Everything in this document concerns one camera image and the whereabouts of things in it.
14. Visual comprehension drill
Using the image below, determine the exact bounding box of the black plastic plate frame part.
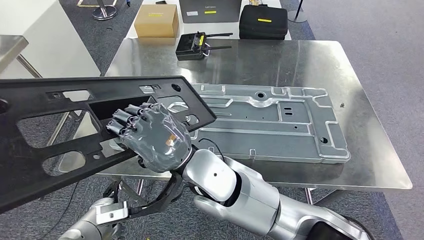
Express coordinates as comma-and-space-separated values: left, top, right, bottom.
0, 75, 218, 215

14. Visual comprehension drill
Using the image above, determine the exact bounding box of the steel workbench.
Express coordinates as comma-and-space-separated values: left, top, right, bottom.
96, 37, 414, 207

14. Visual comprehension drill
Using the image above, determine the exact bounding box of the stamped grey metal plate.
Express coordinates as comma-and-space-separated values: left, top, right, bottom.
190, 83, 352, 165

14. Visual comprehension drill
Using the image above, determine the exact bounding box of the black remote controller with antennas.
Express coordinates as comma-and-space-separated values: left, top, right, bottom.
175, 31, 234, 62

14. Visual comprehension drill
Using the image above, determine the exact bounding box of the white table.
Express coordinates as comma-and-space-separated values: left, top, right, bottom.
124, 0, 293, 42

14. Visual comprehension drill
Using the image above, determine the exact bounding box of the black carrying case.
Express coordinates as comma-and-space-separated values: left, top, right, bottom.
238, 4, 289, 41

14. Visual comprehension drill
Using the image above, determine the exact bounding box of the grey laptop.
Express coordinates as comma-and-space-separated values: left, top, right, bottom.
178, 0, 243, 24

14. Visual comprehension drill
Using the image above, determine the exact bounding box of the brown cardboard box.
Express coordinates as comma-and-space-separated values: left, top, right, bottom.
133, 3, 180, 39

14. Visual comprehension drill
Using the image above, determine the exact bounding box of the chrome stanchion base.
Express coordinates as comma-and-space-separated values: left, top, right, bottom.
91, 0, 118, 21

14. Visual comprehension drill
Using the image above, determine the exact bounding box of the black camera cable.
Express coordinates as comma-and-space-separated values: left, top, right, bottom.
197, 138, 227, 164

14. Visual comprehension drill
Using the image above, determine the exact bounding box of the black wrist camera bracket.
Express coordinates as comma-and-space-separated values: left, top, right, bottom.
127, 171, 185, 220

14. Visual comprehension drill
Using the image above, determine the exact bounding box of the black stanchion post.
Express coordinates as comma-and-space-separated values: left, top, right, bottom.
287, 0, 309, 24

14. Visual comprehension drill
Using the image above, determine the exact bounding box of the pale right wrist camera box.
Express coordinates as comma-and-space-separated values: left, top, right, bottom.
95, 200, 129, 227

